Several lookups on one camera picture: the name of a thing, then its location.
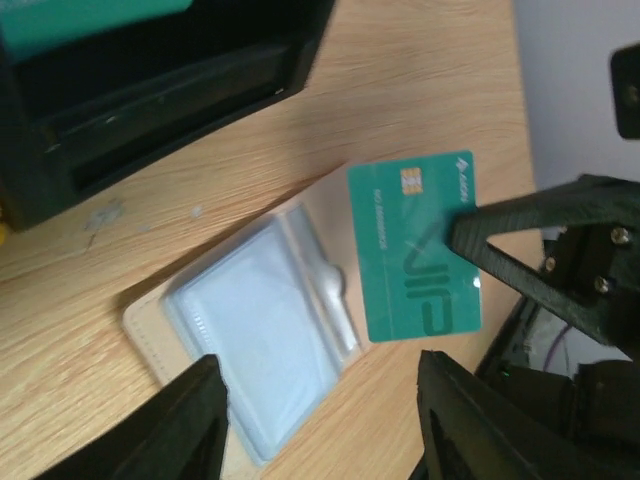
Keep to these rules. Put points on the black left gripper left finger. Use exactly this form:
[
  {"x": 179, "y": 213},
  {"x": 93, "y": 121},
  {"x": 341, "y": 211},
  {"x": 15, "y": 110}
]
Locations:
[{"x": 180, "y": 433}]

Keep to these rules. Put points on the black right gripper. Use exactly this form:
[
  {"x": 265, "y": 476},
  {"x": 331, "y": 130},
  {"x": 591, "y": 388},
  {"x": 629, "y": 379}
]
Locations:
[{"x": 574, "y": 250}]

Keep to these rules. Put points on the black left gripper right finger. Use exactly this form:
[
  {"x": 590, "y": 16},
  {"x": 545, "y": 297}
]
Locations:
[{"x": 500, "y": 440}]

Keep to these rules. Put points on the green VIP card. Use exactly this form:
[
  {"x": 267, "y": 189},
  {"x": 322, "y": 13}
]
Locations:
[{"x": 413, "y": 285}]

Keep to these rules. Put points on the beige card holder wallet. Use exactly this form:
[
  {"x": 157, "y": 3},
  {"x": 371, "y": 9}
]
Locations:
[{"x": 279, "y": 303}]

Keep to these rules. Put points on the green card stack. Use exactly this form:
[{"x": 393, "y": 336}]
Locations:
[{"x": 34, "y": 25}]

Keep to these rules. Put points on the black bin right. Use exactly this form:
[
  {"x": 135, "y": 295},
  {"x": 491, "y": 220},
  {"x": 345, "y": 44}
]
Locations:
[{"x": 78, "y": 118}]

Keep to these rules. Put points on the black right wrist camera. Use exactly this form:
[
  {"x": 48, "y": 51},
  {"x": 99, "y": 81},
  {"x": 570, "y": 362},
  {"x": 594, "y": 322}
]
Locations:
[{"x": 625, "y": 83}]

